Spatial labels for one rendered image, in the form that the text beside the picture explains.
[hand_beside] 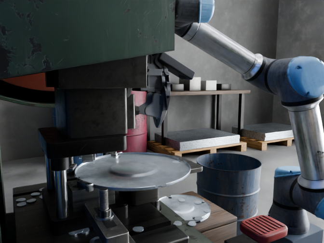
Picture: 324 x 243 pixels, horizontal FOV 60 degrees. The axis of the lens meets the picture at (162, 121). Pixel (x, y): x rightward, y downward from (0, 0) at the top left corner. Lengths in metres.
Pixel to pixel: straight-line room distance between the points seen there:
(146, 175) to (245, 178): 1.15
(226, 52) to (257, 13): 4.96
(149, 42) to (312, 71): 0.53
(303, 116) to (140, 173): 0.52
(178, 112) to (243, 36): 1.90
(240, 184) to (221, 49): 1.04
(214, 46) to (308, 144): 0.42
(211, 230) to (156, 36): 1.05
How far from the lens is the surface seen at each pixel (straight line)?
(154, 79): 0.69
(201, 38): 0.88
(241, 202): 1.82
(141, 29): 0.50
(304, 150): 0.98
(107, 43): 0.48
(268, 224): 0.54
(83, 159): 0.66
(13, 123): 3.98
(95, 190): 0.63
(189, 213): 1.43
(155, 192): 0.72
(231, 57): 0.93
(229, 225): 1.46
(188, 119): 4.81
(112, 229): 0.52
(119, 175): 0.68
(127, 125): 0.62
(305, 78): 0.88
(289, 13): 6.13
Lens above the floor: 1.01
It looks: 8 degrees down
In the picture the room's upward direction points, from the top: straight up
